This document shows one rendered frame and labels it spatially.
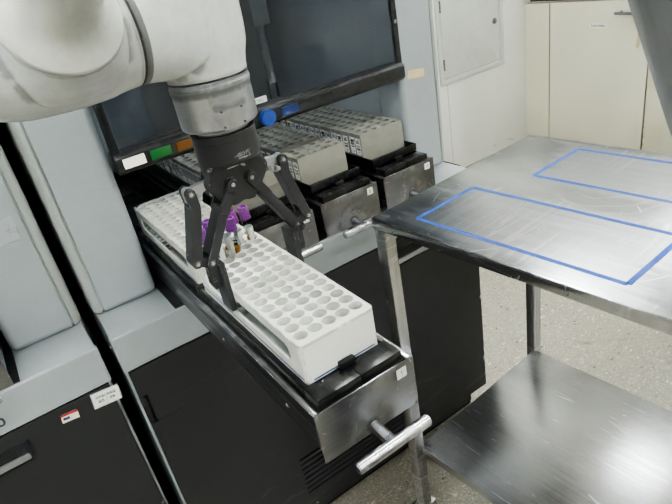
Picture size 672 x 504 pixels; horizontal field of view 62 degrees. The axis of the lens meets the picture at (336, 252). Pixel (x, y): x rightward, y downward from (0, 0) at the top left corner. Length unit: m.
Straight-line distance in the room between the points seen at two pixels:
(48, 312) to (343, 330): 0.57
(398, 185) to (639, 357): 1.05
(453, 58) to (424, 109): 1.63
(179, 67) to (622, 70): 2.59
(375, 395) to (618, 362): 1.35
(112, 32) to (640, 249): 0.65
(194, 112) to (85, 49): 0.15
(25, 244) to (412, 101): 0.80
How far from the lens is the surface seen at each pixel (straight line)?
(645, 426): 1.34
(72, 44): 0.52
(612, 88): 3.07
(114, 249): 1.03
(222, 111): 0.63
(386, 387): 0.65
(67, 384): 1.01
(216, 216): 0.69
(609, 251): 0.81
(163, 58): 0.60
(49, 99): 0.56
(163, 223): 1.02
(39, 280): 1.02
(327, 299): 0.67
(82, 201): 1.00
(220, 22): 0.62
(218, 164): 0.66
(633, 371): 1.90
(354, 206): 1.11
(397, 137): 1.24
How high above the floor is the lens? 1.22
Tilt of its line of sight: 28 degrees down
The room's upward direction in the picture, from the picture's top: 11 degrees counter-clockwise
